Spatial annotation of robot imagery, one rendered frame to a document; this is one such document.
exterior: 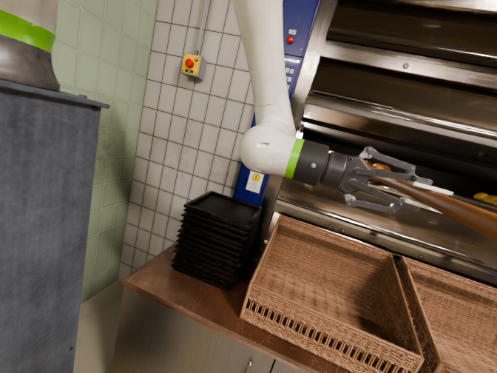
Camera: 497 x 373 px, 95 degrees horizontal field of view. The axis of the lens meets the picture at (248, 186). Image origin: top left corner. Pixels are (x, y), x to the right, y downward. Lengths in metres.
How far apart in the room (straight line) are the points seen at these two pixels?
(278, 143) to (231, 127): 0.78
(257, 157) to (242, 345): 0.66
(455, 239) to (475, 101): 0.59
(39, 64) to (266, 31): 0.42
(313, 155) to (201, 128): 0.92
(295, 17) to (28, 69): 1.04
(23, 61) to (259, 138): 0.40
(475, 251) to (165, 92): 1.70
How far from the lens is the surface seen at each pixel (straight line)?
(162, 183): 1.47
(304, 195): 1.20
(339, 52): 1.26
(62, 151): 0.52
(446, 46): 1.30
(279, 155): 0.48
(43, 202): 0.54
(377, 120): 1.07
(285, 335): 0.94
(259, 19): 0.59
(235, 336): 0.91
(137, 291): 1.01
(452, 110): 1.31
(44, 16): 0.54
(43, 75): 0.53
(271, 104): 0.59
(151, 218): 1.58
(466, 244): 1.43
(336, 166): 0.49
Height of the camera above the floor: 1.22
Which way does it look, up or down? 13 degrees down
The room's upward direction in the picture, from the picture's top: 15 degrees clockwise
